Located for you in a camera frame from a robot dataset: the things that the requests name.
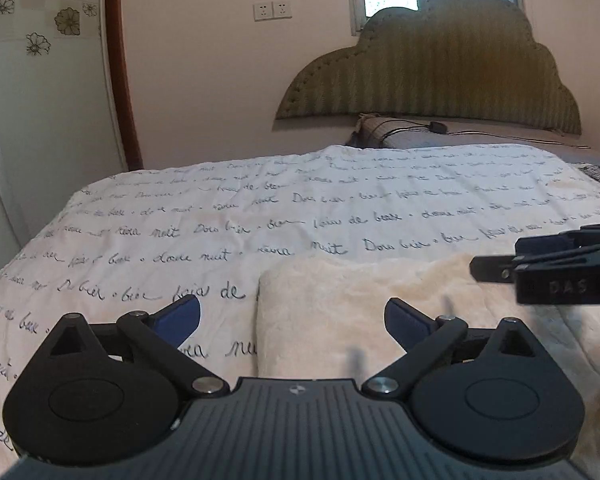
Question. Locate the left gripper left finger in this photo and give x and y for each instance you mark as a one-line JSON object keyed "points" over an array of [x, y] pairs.
{"points": [[95, 394]]}

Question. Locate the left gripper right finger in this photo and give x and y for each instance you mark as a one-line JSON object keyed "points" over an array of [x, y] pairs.
{"points": [[488, 395]]}

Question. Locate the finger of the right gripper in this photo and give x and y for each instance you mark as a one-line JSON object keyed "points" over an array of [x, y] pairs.
{"points": [[493, 269], [564, 244]]}

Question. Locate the cream pants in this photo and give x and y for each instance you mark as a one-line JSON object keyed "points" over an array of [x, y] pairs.
{"points": [[323, 317]]}

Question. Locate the white script-print bedspread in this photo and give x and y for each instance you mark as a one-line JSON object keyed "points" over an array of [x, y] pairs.
{"points": [[142, 240]]}

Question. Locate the striped pillow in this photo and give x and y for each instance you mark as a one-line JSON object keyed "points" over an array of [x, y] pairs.
{"points": [[377, 131]]}

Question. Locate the olive cloud-shaped headboard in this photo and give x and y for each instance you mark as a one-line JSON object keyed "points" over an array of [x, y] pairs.
{"points": [[465, 59]]}

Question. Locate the white wardrobe with flower stickers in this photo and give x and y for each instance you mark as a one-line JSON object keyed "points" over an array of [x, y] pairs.
{"points": [[58, 128]]}

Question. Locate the white double wall socket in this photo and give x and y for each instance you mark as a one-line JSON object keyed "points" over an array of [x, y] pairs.
{"points": [[273, 10]]}

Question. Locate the brown wooden door frame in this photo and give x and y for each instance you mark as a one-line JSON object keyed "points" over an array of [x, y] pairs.
{"points": [[120, 84]]}

